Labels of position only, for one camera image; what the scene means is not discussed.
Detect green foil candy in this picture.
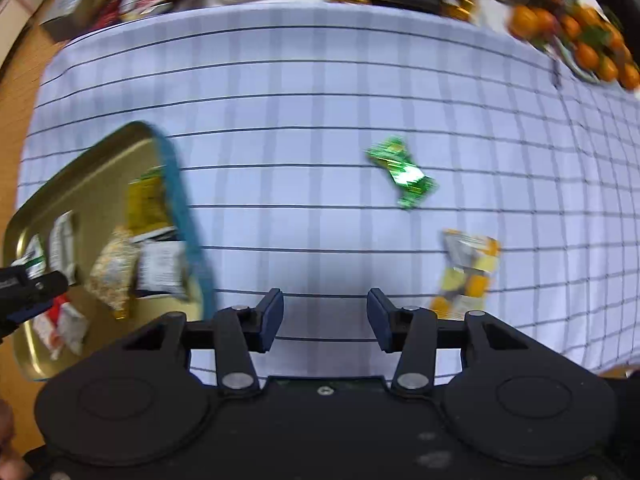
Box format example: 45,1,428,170
364,135,440,211

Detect orange yellow snack packet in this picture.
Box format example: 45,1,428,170
430,228,501,321

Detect green yellow snack packet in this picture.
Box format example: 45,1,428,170
125,165,177,241

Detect plain white snack packet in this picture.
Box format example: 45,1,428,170
47,210,79,286

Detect gold tin tray blue rim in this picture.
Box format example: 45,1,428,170
2,121,218,381

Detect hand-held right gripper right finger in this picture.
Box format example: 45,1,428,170
366,287,547,397

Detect brown patterned nut packet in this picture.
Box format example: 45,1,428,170
84,227,141,321

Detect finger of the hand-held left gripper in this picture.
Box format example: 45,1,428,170
0,266,69,337

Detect checkered white tablecloth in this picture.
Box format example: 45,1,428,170
15,2,640,376

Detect pile of mandarin oranges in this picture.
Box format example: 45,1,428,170
460,0,640,92

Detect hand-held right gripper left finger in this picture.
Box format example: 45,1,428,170
120,287,286,397

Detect gold wrapped candy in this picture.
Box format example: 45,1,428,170
444,0,477,22

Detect white snack packet black ends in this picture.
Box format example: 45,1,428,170
132,237,193,301

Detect cardboard box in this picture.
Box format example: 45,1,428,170
39,0,117,42

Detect small white green-striped packet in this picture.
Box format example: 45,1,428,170
22,234,49,279

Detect red white snack packet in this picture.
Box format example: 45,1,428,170
32,295,89,361

